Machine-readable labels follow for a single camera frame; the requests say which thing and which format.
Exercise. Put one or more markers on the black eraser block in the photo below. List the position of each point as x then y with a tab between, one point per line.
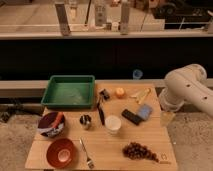
131	117

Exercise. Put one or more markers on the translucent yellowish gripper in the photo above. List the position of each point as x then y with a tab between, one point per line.
166	118

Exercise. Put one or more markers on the bunch of dark grapes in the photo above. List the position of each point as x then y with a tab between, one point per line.
136	151

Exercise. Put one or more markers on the blue cup in background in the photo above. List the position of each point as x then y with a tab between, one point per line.
137	74

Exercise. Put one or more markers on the small black clip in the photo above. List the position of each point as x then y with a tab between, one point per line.
105	94

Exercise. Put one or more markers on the metal fork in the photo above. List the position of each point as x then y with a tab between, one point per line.
88	159

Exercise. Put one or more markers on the small metal cup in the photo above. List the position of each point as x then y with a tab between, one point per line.
85	121

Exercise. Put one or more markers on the blue sponge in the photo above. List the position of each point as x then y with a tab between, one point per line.
144	112

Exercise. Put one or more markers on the white plastic cup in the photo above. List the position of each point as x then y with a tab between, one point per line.
113	124

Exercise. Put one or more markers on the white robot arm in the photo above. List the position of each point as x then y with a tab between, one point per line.
185	85

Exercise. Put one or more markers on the green plastic tray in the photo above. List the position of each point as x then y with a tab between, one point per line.
69	92

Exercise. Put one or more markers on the black handled brush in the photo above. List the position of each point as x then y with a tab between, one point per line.
100	110

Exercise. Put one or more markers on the orange fruit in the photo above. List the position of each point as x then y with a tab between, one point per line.
120	92

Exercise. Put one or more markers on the dark patterned bowl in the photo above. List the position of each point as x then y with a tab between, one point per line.
51	124

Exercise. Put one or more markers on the red bowl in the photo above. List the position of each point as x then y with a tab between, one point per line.
60	153

